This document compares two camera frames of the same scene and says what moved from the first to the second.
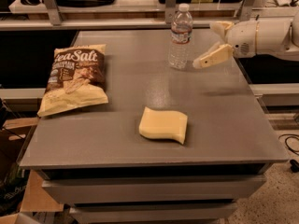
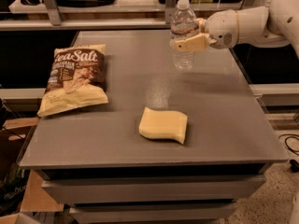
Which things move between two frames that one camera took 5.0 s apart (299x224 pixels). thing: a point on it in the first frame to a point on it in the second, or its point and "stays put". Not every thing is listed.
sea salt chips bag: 77,79 stays put
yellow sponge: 163,124 stays put
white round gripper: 243,38 to 221,29
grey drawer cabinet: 94,161 stays put
